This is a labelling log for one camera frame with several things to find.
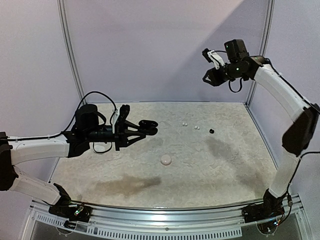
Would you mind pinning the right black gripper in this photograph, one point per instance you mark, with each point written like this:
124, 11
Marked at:
221, 73

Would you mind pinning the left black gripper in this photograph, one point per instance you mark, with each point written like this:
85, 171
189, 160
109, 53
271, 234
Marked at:
121, 134

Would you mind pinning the black earbud charging case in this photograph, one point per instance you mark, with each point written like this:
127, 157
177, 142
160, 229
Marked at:
148, 127

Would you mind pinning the pink earbud charging case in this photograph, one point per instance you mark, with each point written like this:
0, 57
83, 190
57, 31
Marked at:
166, 160

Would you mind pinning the white earbud charging case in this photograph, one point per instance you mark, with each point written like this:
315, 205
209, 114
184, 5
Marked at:
98, 148

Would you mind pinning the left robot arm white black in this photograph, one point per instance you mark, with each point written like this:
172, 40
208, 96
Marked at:
90, 127

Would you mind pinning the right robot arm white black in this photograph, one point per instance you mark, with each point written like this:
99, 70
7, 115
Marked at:
303, 114

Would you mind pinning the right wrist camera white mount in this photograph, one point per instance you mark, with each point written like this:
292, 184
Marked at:
213, 57

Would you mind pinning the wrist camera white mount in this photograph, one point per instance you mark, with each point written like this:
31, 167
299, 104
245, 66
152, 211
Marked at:
118, 118
213, 57

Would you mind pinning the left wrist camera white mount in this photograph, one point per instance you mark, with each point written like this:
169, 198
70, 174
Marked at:
118, 118

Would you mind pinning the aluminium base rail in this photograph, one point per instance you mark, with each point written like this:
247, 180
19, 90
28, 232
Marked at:
223, 222

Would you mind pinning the right aluminium corner post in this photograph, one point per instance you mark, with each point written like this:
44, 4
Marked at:
263, 46

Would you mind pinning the aluminium corner post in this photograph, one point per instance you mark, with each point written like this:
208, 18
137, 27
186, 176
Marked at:
263, 46
62, 11

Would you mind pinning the left aluminium corner post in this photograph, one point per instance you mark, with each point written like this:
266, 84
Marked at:
62, 11

